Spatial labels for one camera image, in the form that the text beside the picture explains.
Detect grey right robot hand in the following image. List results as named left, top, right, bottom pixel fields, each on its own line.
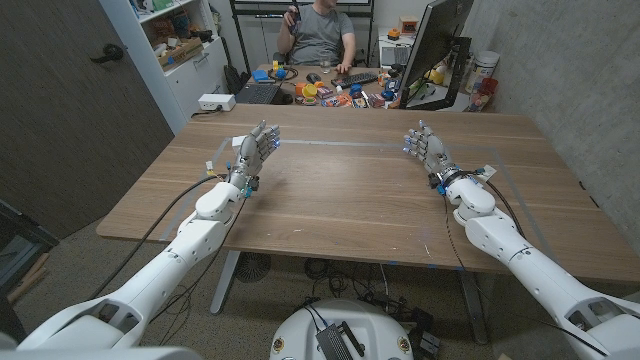
left=402, top=119, right=459, bottom=181

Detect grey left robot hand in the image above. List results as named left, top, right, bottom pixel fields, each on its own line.
left=227, top=119, right=281, bottom=189

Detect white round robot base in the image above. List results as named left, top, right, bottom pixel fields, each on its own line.
left=269, top=298, right=415, bottom=360

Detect black laptop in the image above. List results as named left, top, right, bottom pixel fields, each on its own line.
left=234, top=82, right=294, bottom=106

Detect white power strip box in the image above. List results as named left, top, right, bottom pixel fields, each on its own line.
left=197, top=93, right=237, bottom=112

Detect black backpack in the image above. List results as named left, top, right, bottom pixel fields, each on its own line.
left=223, top=64, right=250, bottom=96

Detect white shelf cabinet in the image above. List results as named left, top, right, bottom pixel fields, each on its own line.
left=98, top=0, right=231, bottom=135

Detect white round canister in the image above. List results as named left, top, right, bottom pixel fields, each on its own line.
left=464, top=50, right=501, bottom=95

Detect orange snack packet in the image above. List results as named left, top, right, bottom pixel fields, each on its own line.
left=319, top=94, right=354, bottom=108

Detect black keyboard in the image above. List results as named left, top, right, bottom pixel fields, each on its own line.
left=330, top=71, right=380, bottom=90

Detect round black floor fan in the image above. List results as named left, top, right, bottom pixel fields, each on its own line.
left=234, top=252, right=272, bottom=284

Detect black computer monitor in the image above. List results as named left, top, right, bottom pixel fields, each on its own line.
left=398, top=0, right=475, bottom=111

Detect cardboard box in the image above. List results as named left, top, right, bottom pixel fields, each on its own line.
left=157, top=37, right=205, bottom=73

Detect grey table leg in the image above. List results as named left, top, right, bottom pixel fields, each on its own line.
left=457, top=269, right=490, bottom=346
left=209, top=249, right=241, bottom=316

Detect person in grey t-shirt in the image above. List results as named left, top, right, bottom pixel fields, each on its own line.
left=276, top=0, right=357, bottom=75

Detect black antenna stick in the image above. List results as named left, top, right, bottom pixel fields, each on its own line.
left=338, top=321, right=366, bottom=358

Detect black electronics box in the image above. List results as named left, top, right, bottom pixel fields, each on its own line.
left=315, top=323, right=354, bottom=360

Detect black furniture piece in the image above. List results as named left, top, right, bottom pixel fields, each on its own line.
left=0, top=199, right=60, bottom=301

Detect wooden sticks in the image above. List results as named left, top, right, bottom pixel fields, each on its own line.
left=7, top=252, right=51, bottom=304

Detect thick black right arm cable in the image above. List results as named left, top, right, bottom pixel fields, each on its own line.
left=478, top=170, right=526, bottom=239

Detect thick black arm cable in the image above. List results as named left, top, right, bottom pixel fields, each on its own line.
left=478, top=170, right=526, bottom=239
left=88, top=172, right=229, bottom=301

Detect black cable loop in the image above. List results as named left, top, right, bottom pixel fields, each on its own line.
left=268, top=65, right=300, bottom=82

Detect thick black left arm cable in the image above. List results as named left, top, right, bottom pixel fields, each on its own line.
left=88, top=172, right=229, bottom=301

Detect black floor cable bundle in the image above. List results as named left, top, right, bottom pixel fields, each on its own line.
left=299, top=257, right=436, bottom=351

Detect black door handle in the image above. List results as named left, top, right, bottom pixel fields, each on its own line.
left=89, top=43, right=125, bottom=65

